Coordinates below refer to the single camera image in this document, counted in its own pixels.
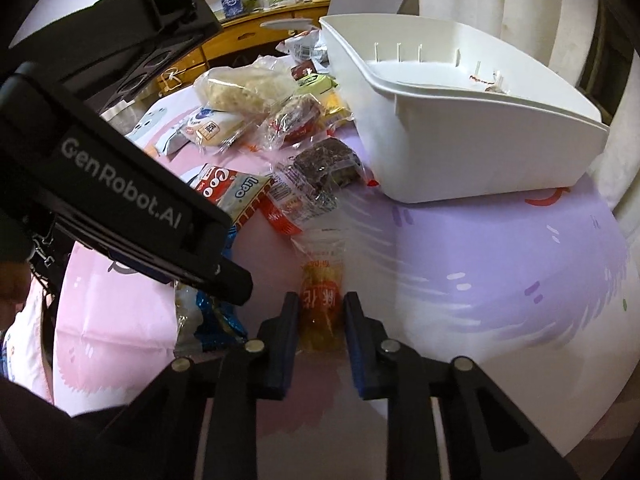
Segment red snowflake snack packet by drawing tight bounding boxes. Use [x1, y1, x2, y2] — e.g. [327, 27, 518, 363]
[289, 59, 322, 81]

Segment printed pink blanket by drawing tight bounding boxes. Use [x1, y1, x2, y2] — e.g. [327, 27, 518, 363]
[52, 52, 632, 480]

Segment white plastic bin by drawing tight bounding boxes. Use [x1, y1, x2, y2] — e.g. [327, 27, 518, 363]
[319, 13, 611, 205]

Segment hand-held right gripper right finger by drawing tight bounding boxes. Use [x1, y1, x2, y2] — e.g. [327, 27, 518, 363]
[344, 291, 566, 480]

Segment wooden desk with drawers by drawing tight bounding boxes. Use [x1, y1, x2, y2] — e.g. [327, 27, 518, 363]
[132, 0, 332, 93]

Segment blue and white snack packet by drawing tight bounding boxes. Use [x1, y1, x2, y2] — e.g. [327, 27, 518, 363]
[154, 106, 247, 157]

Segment red striped snack packet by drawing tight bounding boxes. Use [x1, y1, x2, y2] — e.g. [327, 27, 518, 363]
[257, 185, 304, 237]

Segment clear packet of red-brown snack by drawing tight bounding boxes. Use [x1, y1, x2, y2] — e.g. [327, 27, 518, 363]
[259, 94, 327, 152]

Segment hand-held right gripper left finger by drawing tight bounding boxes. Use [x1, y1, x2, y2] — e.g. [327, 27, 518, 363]
[75, 292, 301, 480]

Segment red and white biscuit packet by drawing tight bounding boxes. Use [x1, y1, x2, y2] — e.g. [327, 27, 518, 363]
[181, 162, 274, 223]

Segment clear yellow snack packet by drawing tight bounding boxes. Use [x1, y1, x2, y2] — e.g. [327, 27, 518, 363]
[291, 227, 352, 354]

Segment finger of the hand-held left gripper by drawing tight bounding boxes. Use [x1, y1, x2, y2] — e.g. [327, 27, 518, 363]
[197, 259, 254, 307]

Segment clear packet of dark cake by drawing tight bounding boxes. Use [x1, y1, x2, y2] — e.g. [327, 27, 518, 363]
[272, 137, 377, 226]

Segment white curtain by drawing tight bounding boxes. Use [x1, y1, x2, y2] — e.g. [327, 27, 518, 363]
[416, 0, 603, 78]

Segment clear bag of pale crisps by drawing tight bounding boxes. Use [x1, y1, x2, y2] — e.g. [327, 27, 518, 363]
[192, 55, 297, 117]

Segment white and red snack packet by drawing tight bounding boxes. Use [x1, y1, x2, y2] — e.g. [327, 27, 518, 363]
[280, 29, 329, 64]

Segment pink and white clothes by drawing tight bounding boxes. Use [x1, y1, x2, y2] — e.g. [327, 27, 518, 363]
[0, 285, 57, 403]

